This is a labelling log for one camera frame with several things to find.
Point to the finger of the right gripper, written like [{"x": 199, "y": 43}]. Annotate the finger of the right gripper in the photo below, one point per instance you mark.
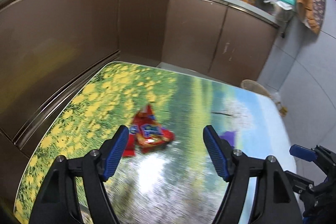
[
  {"x": 298, "y": 183},
  {"x": 303, "y": 153}
]

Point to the red snack wrapper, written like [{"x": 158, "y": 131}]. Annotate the red snack wrapper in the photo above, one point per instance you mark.
[{"x": 146, "y": 133}]

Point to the right blue white gloved hand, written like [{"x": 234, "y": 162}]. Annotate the right blue white gloved hand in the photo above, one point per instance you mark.
[{"x": 323, "y": 218}]

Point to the beige lined waste basket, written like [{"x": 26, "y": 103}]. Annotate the beige lined waste basket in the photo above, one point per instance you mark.
[{"x": 255, "y": 87}]

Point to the purple wrapper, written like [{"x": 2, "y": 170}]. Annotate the purple wrapper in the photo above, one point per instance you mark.
[{"x": 230, "y": 137}]

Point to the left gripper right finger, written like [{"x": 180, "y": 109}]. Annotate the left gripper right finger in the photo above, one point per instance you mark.
[{"x": 274, "y": 200}]

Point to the cooking oil bottle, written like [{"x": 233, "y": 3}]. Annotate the cooking oil bottle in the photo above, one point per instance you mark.
[{"x": 280, "y": 107}]

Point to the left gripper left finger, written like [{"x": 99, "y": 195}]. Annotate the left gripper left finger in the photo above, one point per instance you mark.
[{"x": 57, "y": 200}]

